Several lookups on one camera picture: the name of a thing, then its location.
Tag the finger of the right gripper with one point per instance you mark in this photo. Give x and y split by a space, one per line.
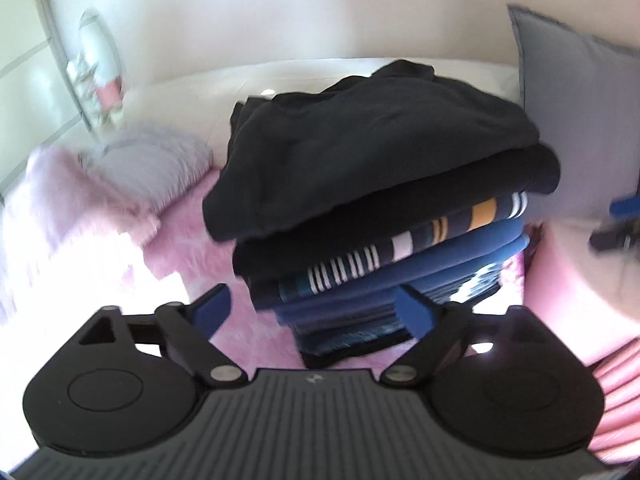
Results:
627 207
619 239

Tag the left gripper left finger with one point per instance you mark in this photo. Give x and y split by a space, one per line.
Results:
187 330

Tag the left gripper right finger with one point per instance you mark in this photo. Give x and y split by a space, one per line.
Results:
437 329

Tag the dark teal long-sleeve sweater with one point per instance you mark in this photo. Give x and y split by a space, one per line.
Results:
297 155

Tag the stack of folded clothes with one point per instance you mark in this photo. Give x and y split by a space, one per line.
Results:
332 280

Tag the pink floral bedspread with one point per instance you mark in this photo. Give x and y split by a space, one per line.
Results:
183 252

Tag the grey blue cushion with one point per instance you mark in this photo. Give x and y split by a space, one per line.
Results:
582 92

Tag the pink pillow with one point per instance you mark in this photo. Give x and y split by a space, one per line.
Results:
58 197

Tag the white wardrobe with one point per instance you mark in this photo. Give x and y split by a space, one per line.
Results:
38 105

